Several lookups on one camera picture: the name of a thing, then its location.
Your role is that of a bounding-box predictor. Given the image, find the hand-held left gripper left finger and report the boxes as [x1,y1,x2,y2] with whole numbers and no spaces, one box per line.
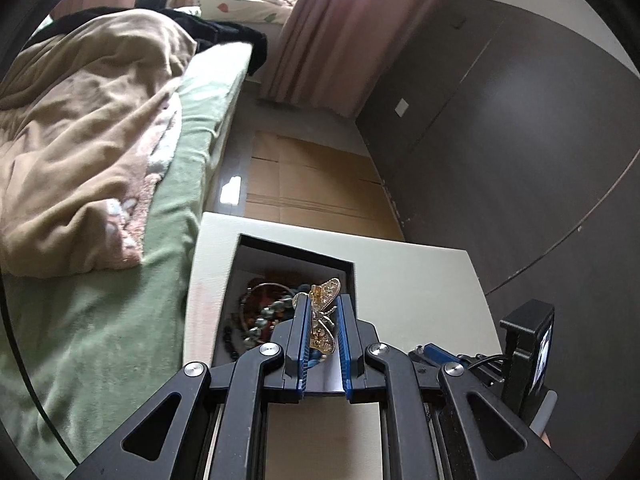
[65,292,313,480]

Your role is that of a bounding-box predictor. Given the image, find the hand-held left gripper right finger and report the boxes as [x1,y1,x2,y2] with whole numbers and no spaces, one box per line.
[337,294,583,480]

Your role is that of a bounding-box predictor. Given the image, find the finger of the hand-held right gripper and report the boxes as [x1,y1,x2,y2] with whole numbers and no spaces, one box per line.
[410,342,458,366]

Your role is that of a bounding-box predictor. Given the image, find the gold butterfly hair clip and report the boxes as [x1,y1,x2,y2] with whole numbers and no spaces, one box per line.
[307,277,343,353]

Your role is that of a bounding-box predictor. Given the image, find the black jewelry box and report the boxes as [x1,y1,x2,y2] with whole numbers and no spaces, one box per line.
[210,232,357,398]

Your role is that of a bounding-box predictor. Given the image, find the thin brown bangle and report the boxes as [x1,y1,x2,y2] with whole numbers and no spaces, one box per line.
[239,282,296,331]

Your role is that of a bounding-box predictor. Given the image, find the flattened cardboard sheet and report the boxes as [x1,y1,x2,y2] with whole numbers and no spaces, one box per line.
[247,130,406,241]

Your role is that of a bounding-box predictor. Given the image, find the bed with green sheet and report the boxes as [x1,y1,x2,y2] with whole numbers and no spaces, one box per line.
[0,42,253,480]

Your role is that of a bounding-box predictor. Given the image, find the white bed mattress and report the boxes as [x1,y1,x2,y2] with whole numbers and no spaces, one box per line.
[202,45,253,221]

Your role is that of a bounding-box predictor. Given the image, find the beige blanket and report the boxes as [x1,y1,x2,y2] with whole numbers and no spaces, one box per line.
[0,8,198,278]

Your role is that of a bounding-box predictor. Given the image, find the black clothes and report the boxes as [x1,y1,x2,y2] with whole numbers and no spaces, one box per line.
[60,5,268,76]

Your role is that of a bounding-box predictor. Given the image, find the printed white cloth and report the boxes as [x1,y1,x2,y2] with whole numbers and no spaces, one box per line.
[192,0,301,26]

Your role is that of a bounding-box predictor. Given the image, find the grey stone bead bracelet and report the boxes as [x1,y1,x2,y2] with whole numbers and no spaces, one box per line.
[245,296,297,351]

